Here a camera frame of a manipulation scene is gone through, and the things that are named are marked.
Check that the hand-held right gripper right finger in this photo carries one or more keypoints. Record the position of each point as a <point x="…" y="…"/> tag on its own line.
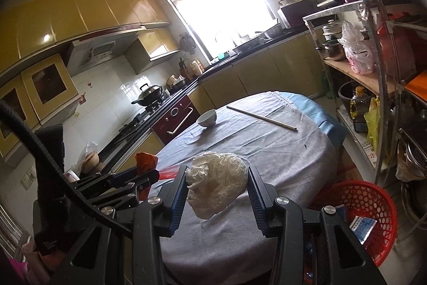
<point x="258" y="198"/>

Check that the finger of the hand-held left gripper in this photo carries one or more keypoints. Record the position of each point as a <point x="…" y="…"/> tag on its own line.
<point x="126" y="176"/>
<point x="116" y="196"/>

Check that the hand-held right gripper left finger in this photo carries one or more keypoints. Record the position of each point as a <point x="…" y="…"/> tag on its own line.
<point x="178" y="198"/>

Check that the red plastic bag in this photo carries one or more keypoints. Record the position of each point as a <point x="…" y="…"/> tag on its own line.
<point x="146" y="161"/>

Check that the red plastic basket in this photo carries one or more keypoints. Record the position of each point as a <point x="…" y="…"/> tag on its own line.
<point x="360" y="195"/>

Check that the person's left hand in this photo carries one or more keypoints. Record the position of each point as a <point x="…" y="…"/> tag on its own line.
<point x="51" y="261"/>

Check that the brown clay pot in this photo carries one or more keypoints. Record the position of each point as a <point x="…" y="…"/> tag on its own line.
<point x="90" y="163"/>

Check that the clear bag over clay pot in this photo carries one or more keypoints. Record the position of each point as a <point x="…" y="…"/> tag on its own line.
<point x="83" y="151"/>

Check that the black gas stove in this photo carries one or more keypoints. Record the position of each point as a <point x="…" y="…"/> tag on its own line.
<point x="140" y="119"/>

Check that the dark red oven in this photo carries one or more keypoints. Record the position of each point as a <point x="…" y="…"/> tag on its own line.
<point x="173" y="118"/>

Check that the long wooden stick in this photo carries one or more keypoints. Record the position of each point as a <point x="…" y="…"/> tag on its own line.
<point x="263" y="118"/>

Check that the white bowl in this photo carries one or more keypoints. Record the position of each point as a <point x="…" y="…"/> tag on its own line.
<point x="206" y="118"/>

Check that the black wok with lid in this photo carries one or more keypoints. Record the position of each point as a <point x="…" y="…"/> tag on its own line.
<point x="150" y="93"/>

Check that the blue under cloth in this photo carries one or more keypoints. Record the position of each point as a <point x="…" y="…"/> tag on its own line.
<point x="317" y="111"/>

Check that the knife block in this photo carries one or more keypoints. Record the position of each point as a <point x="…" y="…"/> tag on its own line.
<point x="183" y="68"/>

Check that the range hood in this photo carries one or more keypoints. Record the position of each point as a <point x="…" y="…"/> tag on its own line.
<point x="96" y="53"/>

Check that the yellow oil bottles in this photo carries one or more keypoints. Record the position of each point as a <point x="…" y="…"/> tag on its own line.
<point x="196" y="68"/>

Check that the yellow base cabinets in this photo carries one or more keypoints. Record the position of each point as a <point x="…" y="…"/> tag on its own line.
<point x="267" y="68"/>

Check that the dark bucket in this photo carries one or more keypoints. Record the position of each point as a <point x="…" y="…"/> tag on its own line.
<point x="345" y="94"/>

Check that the yellow plastic bag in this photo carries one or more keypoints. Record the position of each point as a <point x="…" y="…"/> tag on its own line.
<point x="372" y="124"/>

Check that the black kitchen countertop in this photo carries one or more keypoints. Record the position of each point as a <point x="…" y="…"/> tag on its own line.
<point x="213" y="66"/>

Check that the cooking oil bottle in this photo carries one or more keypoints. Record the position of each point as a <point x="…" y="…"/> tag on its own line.
<point x="358" y="103"/>

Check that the small teal container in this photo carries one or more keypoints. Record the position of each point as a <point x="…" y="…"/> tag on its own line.
<point x="222" y="55"/>

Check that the shallow metal pan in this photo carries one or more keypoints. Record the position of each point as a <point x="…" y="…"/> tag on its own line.
<point x="247" y="46"/>

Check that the steel pot with lid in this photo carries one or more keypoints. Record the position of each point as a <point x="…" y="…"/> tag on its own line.
<point x="333" y="51"/>

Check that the metal basin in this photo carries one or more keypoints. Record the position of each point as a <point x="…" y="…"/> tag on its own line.
<point x="273" y="31"/>

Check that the yellow overhead cabinets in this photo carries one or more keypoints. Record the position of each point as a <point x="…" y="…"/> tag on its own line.
<point x="83" y="14"/>

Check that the white and pink plastic bag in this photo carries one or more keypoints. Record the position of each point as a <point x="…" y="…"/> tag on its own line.
<point x="358" y="58"/>

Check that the dark microwave oven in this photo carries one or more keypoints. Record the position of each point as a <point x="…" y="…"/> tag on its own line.
<point x="297" y="14"/>

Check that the bright window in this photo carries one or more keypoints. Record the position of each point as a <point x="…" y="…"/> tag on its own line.
<point x="213" y="4"/>

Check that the metal storage rack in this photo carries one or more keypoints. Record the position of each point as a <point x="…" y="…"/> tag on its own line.
<point x="337" y="9"/>

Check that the red bag on rack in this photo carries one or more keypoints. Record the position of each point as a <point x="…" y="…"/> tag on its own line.
<point x="397" y="44"/>

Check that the black flat appliance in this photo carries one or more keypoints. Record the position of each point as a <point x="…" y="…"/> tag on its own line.
<point x="330" y="1"/>

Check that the wall socket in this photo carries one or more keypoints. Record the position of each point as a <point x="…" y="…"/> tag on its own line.
<point x="28" y="176"/>

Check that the red bottle wall sticker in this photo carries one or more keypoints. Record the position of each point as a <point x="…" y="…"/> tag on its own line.
<point x="82" y="99"/>

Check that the glass-door wall cabinet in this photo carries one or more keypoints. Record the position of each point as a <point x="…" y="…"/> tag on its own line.
<point x="50" y="81"/>

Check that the yellow wall cabinet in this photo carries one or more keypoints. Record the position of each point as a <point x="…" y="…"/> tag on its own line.
<point x="156" y="44"/>

